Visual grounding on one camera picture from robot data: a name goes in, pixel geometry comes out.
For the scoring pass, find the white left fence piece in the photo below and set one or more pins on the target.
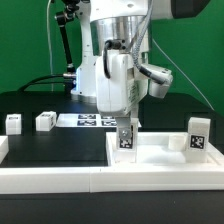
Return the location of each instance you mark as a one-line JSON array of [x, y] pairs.
[[4, 148]]

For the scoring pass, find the white square tabletop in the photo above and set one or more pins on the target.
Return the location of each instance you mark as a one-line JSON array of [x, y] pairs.
[[153, 149]]

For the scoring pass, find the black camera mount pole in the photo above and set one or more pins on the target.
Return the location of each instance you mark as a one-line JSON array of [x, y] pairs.
[[62, 18]]

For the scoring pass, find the white tag marker sheet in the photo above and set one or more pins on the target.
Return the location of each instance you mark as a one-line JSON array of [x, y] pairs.
[[84, 120]]

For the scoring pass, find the white front fence wall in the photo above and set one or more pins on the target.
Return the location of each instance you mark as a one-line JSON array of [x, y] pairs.
[[107, 179]]

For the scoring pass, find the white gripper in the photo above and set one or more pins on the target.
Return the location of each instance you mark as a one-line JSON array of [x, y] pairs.
[[119, 94]]

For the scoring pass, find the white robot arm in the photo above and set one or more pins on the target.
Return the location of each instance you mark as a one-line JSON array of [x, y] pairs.
[[121, 25]]

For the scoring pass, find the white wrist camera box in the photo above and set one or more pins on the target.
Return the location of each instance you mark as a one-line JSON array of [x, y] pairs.
[[160, 81]]

